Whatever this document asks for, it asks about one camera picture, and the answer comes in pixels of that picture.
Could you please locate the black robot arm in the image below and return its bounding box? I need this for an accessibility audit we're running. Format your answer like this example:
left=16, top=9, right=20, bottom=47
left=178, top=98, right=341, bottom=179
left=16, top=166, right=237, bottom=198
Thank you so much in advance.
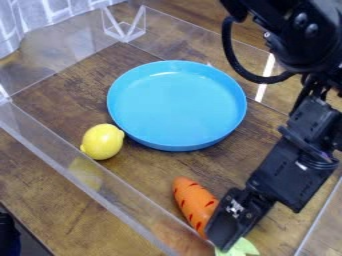
left=204, top=0, right=342, bottom=251

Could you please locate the white patterned curtain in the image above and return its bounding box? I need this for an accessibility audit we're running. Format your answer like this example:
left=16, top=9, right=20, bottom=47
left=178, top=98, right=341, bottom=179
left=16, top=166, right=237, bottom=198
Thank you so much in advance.
left=0, top=0, right=126, bottom=59

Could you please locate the orange toy carrot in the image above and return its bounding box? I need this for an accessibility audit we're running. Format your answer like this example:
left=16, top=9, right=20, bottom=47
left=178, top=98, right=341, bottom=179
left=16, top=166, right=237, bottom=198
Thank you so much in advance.
left=172, top=176, right=261, bottom=256

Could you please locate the yellow toy lemon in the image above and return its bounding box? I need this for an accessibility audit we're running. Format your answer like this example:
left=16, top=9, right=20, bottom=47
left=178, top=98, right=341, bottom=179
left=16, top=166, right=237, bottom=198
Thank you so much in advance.
left=80, top=123, right=124, bottom=160

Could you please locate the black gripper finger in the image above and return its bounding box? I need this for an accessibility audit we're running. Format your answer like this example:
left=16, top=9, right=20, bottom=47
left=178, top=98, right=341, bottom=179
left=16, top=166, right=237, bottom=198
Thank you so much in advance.
left=204, top=188, right=275, bottom=252

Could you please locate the clear acrylic enclosure wall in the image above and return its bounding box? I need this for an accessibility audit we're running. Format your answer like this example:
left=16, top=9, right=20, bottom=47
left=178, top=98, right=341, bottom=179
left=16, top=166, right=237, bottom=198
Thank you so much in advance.
left=0, top=3, right=342, bottom=256

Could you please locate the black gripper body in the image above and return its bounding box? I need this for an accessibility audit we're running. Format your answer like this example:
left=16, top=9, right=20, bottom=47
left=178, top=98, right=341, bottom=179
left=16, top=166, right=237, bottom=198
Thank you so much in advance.
left=247, top=96, right=342, bottom=212

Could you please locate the black cable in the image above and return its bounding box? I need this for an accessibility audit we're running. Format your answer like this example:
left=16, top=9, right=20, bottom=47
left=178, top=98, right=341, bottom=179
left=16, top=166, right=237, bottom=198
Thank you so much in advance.
left=220, top=15, right=295, bottom=85

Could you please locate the blue round tray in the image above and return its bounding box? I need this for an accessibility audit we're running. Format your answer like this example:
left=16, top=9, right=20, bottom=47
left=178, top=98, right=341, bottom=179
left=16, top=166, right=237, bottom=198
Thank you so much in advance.
left=107, top=60, right=247, bottom=151

